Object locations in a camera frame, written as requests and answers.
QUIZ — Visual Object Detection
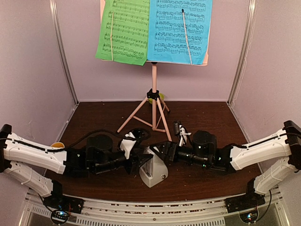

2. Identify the yellow-green plastic bowl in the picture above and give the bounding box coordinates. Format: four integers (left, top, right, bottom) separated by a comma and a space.
148, 93, 165, 104

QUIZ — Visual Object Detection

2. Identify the left aluminium corner post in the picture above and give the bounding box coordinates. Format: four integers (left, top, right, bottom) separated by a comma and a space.
49, 0, 79, 105

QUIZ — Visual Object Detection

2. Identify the right aluminium corner post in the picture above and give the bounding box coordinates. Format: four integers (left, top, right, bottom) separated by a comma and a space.
228, 0, 257, 107

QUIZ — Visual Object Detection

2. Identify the white metronome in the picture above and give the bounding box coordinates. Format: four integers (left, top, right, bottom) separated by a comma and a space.
139, 147, 168, 188

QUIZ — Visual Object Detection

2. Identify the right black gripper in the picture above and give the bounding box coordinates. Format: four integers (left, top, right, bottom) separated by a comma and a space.
150, 142, 210, 169

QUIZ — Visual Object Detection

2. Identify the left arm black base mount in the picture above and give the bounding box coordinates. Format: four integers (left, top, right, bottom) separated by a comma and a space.
43, 180, 84, 214

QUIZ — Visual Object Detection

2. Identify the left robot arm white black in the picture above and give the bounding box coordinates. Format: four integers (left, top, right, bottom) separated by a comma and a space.
0, 124, 153, 209

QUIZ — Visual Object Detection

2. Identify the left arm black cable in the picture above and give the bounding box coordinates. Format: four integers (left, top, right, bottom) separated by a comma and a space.
0, 128, 151, 153

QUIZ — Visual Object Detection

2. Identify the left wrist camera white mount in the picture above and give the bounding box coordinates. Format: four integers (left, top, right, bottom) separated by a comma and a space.
119, 132, 139, 160

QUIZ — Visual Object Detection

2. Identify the blue sheet music paper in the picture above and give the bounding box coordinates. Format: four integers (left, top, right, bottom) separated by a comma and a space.
147, 0, 213, 65

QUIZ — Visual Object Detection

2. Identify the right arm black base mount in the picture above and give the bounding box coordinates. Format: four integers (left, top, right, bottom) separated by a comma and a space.
224, 180, 265, 213

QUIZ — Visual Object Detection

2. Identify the pink folding music stand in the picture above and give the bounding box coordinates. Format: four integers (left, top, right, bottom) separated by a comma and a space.
100, 0, 210, 143

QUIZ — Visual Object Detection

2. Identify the green sheet music paper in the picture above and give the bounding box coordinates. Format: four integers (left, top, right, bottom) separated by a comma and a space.
95, 0, 150, 66

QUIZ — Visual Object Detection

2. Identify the white patterned mug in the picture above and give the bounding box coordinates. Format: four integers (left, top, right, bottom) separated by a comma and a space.
51, 142, 65, 148

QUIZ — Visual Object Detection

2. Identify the aluminium corner post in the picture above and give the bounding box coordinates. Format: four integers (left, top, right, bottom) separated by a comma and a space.
49, 0, 79, 105
228, 0, 257, 107

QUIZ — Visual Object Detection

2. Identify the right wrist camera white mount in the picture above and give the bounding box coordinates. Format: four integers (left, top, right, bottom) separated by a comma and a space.
173, 120, 191, 146

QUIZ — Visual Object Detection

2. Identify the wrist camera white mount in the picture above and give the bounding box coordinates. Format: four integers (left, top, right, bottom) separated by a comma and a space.
173, 120, 191, 146
119, 132, 139, 160

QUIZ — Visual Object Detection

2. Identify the front aluminium rail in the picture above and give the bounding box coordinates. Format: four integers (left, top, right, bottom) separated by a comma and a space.
23, 186, 290, 226

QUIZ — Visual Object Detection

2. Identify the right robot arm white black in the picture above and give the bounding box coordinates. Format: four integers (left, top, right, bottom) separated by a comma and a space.
149, 121, 301, 208

